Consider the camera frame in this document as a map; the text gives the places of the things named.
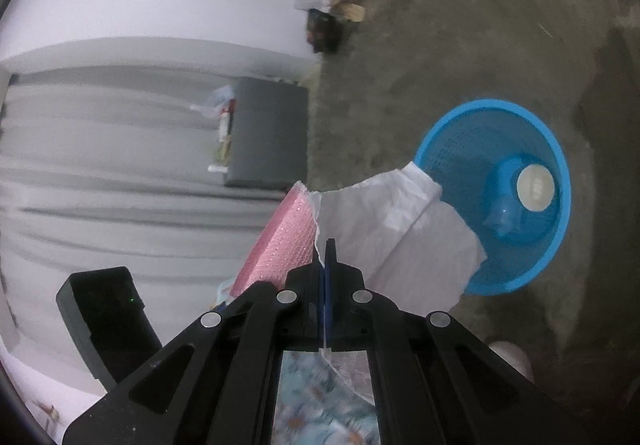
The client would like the white paper sheet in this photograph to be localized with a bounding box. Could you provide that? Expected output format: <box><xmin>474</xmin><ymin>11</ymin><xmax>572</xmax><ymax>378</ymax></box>
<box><xmin>308</xmin><ymin>160</ymin><xmax>490</xmax><ymax>407</ymax></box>

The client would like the pink bubble wrap piece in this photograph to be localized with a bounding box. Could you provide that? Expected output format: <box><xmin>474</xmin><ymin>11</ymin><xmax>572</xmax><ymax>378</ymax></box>
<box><xmin>230</xmin><ymin>182</ymin><xmax>316</xmax><ymax>298</ymax></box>

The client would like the white shoe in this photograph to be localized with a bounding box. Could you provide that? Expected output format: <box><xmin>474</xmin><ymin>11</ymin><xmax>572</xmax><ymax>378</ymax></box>
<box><xmin>488</xmin><ymin>341</ymin><xmax>534</xmax><ymax>382</ymax></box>

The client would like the floral light-blue tablecloth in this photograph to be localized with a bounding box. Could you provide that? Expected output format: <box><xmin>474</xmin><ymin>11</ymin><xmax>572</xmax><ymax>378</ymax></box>
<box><xmin>270</xmin><ymin>351</ymin><xmax>381</xmax><ymax>444</ymax></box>

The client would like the round white lid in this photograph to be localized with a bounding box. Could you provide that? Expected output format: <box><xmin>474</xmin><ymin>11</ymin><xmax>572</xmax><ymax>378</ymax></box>
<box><xmin>516</xmin><ymin>164</ymin><xmax>555</xmax><ymax>212</ymax></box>

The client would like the blue plastic mesh basket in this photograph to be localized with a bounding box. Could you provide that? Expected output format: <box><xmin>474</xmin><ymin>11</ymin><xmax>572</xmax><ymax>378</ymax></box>
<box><xmin>414</xmin><ymin>98</ymin><xmax>572</xmax><ymax>295</ymax></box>

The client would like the grey curtain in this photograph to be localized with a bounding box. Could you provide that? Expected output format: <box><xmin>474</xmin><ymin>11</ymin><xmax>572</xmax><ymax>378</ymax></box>
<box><xmin>1</xmin><ymin>38</ymin><xmax>316</xmax><ymax>365</ymax></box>

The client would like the dark grey cabinet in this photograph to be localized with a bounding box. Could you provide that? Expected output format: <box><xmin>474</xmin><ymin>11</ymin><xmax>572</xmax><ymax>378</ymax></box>
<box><xmin>224</xmin><ymin>77</ymin><xmax>308</xmax><ymax>191</ymax></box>

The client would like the clutter on cabinet top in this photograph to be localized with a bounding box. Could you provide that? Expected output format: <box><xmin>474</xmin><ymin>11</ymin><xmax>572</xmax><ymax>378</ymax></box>
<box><xmin>190</xmin><ymin>84</ymin><xmax>236</xmax><ymax>173</ymax></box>

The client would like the black bag on floor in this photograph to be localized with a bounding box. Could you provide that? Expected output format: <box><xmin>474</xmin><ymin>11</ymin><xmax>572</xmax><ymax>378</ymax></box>
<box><xmin>306</xmin><ymin>9</ymin><xmax>344</xmax><ymax>54</ymax></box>

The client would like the cardboard piece on floor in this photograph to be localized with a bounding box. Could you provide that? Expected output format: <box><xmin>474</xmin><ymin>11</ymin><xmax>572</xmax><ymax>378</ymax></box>
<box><xmin>333</xmin><ymin>3</ymin><xmax>366</xmax><ymax>23</ymax></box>

